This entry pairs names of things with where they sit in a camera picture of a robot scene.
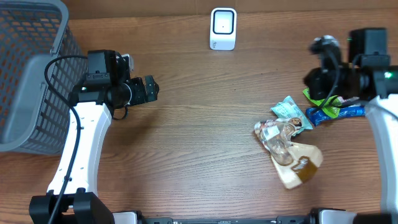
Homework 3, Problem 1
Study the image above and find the teal wet wipes pack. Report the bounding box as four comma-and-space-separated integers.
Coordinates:
271, 96, 313, 136

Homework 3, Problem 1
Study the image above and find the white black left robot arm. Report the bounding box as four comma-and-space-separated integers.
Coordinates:
29, 50, 159, 224

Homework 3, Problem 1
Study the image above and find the green clear snack bag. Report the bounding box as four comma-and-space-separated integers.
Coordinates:
302, 88, 359, 119

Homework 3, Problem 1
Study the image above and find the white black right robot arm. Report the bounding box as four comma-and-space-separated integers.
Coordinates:
303, 27, 397, 223

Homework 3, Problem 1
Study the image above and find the dark grey plastic basket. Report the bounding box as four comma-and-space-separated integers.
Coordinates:
1, 1, 87, 154

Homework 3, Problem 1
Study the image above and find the white barcode scanner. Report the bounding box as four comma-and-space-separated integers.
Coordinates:
210, 7, 237, 51

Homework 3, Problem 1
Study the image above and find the beige clear plastic bag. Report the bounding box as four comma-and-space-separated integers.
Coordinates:
254, 117, 323, 189

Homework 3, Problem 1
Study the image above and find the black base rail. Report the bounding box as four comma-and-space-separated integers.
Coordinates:
111, 207, 398, 224

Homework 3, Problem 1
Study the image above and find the blue snack bar wrapper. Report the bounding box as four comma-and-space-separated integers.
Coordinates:
305, 106, 366, 126

